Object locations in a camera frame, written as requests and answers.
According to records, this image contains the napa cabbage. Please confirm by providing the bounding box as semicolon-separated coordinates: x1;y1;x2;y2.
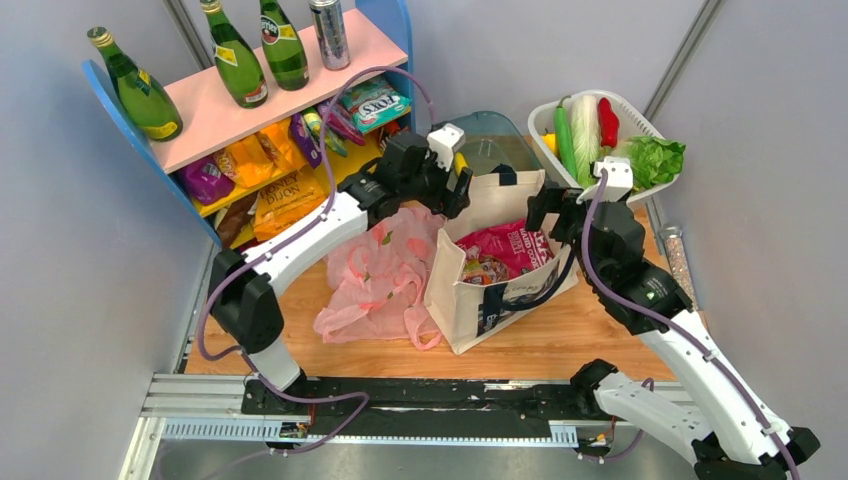
570;95;601;187

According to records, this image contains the teal foxs candy bag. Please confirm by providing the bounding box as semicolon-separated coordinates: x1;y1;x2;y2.
340;76;411;134

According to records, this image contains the glass tube of beads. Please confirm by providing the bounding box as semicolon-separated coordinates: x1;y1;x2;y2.
659;225;699;310

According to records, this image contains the pink plastic grocery bag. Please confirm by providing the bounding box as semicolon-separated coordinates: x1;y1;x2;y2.
313;207;445;351

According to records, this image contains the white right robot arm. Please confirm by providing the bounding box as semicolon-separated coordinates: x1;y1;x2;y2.
526;186;820;479

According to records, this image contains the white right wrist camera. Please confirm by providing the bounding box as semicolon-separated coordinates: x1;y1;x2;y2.
577;156;634;204

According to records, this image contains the yellow bell pepper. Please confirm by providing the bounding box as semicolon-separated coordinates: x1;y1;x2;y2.
542;133;559;157

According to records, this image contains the colourful candy packet in tote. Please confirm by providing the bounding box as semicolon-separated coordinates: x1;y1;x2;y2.
462;255;510;285

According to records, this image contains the green glass bottle right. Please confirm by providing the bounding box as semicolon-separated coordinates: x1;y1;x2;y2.
260;0;309;91

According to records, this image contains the colourful striped candy packet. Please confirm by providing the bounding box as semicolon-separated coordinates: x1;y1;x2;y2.
301;107;348;157

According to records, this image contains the long green chili pepper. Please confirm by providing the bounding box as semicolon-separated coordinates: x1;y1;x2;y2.
554;95;577;180

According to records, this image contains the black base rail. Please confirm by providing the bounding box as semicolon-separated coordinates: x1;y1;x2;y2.
241;377;614;439

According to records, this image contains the green glass bottle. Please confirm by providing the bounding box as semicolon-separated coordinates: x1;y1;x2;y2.
86;26;184;142
260;0;309;91
200;0;268;109

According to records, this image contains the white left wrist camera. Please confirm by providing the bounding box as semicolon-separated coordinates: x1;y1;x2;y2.
426;123;466;172

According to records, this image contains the red hand cooked chips bag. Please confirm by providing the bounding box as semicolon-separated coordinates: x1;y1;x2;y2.
456;220;554;281

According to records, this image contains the teal transparent plastic tray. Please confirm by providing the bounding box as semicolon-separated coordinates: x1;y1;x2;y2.
432;111;542;176

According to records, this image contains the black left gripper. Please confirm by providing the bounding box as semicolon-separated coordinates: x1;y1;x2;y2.
399;149;472;220

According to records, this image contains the white plastic basket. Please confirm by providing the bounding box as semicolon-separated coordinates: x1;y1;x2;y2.
527;89;677;211

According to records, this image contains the honey dijon chips bag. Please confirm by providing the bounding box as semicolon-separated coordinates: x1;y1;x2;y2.
252;167;326;242

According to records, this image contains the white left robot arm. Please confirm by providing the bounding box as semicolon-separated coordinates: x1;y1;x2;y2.
209;123;472;413

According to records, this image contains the silver drink can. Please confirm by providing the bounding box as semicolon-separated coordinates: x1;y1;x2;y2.
308;0;351;71

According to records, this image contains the blue pink snack shelf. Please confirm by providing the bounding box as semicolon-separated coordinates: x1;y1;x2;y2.
82;1;413;245

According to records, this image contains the green glass bottle left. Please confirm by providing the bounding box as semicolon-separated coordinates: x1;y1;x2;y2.
86;26;184;142

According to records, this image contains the green lettuce leaf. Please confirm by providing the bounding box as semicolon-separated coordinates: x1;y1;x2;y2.
611;136;686;192

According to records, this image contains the yellow banana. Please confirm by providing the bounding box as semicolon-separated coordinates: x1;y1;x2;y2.
453;152;468;176

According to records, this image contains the cream canvas tote bag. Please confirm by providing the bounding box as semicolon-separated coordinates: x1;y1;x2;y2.
423;165;579;355

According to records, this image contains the brown snack bag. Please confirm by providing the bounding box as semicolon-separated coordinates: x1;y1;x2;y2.
214;193;257;249

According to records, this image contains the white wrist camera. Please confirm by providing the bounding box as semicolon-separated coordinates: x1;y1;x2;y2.
426;123;466;172
577;156;634;204

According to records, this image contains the red dark snack bag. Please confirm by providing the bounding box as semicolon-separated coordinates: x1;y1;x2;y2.
377;120;403;152

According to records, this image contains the pink candy packet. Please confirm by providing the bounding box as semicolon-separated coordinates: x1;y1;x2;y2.
317;100;366;146

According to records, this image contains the purple candy packet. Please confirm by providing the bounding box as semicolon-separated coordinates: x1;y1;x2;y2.
289;113;322;169

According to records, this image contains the purple snack bag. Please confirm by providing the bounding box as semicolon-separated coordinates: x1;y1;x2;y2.
177;157;235;206

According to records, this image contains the green glass bottle middle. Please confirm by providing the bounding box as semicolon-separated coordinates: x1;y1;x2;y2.
200;0;268;109

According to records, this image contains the red chili pepper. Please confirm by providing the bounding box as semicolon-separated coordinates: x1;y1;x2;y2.
597;97;620;149

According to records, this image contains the orange snack bag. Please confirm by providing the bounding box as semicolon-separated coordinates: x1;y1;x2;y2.
212;118;309;188

